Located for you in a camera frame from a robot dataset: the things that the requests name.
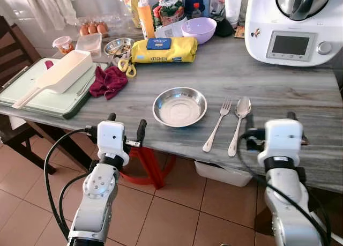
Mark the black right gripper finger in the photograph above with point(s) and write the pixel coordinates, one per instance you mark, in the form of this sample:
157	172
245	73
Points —
292	116
250	122

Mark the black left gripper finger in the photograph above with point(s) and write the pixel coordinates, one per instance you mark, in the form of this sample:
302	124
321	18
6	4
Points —
141	129
111	117

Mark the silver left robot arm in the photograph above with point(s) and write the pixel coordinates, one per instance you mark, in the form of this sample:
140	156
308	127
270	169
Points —
99	203

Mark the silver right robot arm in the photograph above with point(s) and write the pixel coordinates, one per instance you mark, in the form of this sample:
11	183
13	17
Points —
289	203

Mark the steel spoon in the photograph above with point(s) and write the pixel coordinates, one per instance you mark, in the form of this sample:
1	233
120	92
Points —
243	106

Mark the steel fork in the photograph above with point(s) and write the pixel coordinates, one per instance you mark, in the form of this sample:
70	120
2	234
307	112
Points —
217	125

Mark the dark red cloth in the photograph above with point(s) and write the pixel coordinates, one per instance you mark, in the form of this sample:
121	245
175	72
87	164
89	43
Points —
109	82

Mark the red stool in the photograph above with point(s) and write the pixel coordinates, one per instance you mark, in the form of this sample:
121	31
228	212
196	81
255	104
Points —
153	168

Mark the wide steel bowl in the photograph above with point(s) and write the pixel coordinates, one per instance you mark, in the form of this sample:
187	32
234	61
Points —
179	107

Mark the white plastic box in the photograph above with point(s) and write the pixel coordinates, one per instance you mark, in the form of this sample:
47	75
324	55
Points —
225	174

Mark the pale green cutting board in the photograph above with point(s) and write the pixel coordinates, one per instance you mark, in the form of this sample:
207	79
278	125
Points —
48	102

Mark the small steel bowl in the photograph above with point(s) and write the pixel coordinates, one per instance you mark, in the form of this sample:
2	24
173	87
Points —
119	45

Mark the clear plastic food container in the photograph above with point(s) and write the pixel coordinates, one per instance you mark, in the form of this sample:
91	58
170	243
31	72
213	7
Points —
89	43

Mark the white kitchen cooking machine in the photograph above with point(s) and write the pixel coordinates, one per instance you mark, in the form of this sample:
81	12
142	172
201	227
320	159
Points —
300	37

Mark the yellow kitchen wipes pack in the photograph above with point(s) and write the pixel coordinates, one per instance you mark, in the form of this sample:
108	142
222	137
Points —
171	52

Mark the small cup with red contents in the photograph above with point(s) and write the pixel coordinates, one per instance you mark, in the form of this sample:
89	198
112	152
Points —
63	44

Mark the brown egg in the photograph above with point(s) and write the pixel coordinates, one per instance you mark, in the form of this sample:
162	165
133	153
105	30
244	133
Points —
84	30
92	28
102	28

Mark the black cloth lump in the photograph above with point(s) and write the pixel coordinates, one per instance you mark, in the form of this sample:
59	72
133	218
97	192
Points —
223	28

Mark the white paper sheet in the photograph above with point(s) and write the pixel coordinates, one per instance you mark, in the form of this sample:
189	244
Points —
170	31

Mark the orange squeeze bottle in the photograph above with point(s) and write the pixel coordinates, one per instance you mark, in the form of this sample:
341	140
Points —
146	21

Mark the purple plastic bowl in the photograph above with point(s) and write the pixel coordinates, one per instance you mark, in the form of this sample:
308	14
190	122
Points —
199	29

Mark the dark wooden chair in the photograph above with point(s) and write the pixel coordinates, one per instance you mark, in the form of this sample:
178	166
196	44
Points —
13	47

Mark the tall clear plastic cup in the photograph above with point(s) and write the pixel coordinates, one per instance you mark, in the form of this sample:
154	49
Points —
233	7

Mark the red green snack bag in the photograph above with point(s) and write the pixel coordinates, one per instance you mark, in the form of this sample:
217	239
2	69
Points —
171	11

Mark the small dark red-capped bottle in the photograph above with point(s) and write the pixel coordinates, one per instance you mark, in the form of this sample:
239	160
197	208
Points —
197	11

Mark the white curtain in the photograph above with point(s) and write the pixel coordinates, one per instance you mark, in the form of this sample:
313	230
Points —
51	5

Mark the dark blue jar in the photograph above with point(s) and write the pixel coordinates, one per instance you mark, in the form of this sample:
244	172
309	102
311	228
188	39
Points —
194	0

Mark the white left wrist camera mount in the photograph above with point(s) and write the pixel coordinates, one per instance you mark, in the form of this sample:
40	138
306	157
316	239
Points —
111	139

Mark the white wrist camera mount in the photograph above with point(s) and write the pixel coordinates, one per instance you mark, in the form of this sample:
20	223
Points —
283	140
111	139

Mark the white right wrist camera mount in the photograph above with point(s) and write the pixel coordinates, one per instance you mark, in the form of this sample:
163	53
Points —
283	140

